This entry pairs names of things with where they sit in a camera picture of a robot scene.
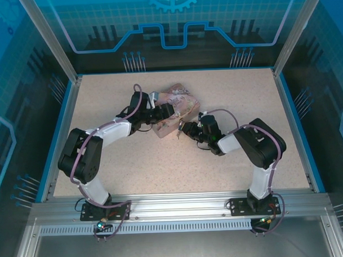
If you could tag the pink illustrated tin box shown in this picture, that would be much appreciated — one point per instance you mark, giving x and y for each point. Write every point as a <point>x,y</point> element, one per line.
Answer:
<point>182,102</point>

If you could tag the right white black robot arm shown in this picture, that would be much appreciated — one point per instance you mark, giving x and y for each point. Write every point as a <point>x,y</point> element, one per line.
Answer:
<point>262,142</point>

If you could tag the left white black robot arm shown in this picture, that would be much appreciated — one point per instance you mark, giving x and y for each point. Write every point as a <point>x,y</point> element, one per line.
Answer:
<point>109,133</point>

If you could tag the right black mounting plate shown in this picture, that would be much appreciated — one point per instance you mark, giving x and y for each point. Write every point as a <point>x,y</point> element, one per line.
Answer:
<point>237,206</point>

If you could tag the black mounting plate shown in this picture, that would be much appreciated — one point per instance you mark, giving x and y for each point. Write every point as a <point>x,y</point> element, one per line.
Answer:
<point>121,210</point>
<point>237,206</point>

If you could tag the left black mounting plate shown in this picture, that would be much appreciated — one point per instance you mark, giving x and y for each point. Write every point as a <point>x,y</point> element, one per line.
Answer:
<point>121,210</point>

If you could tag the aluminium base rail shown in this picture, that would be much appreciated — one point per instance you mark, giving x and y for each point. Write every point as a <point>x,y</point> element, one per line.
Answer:
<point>177,207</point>

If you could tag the aluminium side rail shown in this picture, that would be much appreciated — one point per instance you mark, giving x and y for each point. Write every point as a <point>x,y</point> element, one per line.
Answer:
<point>292,124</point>
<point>65,132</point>

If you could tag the aluminium frame post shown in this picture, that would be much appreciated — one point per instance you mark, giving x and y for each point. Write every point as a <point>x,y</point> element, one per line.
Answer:
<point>50,39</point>
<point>297,31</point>

